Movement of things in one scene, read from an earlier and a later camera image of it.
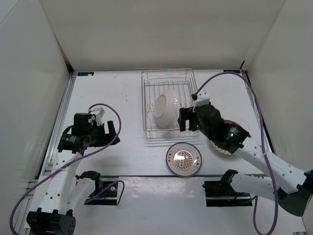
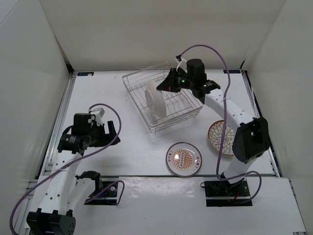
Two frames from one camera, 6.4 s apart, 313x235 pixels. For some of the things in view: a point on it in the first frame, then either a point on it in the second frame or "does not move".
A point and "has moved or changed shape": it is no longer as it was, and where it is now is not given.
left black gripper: (105, 137) does not move
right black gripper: (187, 114) to (168, 83)
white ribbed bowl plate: (166, 107) to (155, 99)
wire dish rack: (165, 91) has moved or changed shape
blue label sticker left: (85, 73) does not move
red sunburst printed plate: (184, 159) does not move
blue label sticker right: (235, 71) does not move
